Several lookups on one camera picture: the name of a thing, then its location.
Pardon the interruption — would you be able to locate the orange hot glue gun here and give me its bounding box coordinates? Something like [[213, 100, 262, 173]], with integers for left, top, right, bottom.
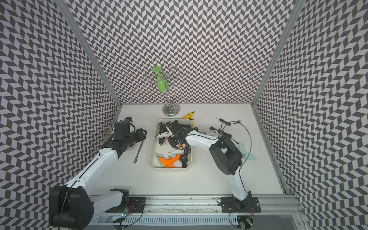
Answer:
[[163, 154, 181, 168]]

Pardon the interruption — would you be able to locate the wooden stick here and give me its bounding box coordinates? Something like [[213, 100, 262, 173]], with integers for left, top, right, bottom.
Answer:
[[105, 129, 110, 138]]

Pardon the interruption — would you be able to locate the light blue hot glue gun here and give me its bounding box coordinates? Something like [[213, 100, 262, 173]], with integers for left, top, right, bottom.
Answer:
[[155, 153, 165, 167]]

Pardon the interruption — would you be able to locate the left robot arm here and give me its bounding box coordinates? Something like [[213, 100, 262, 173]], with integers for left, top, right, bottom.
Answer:
[[48, 119, 147, 230]]

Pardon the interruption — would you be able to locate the metal knife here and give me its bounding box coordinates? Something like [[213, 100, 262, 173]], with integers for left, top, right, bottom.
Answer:
[[133, 140, 145, 164]]

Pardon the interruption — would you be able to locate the green spray bottle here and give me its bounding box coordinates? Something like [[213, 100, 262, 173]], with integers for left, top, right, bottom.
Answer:
[[151, 66, 166, 92]]

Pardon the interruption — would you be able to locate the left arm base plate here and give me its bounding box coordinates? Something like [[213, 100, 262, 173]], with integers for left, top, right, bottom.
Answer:
[[106, 196, 146, 213]]

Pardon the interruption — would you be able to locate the cream plastic storage box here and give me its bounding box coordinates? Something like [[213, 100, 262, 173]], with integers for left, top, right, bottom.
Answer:
[[149, 118, 193, 172]]

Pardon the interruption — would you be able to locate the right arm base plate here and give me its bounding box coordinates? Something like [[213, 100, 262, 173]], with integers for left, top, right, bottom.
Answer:
[[219, 196, 261, 213]]

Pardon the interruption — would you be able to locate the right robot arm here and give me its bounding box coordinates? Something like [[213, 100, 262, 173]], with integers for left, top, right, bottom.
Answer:
[[165, 120, 253, 211]]

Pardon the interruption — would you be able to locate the chrome hook stand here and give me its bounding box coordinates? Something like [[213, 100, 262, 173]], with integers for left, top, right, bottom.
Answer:
[[145, 67, 182, 117]]

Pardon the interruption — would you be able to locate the aluminium front rail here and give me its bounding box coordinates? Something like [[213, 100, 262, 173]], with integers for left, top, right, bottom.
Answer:
[[61, 195, 302, 215]]

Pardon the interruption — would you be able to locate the yellow hot glue gun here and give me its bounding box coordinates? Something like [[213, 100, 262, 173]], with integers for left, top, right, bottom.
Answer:
[[183, 111, 195, 120]]

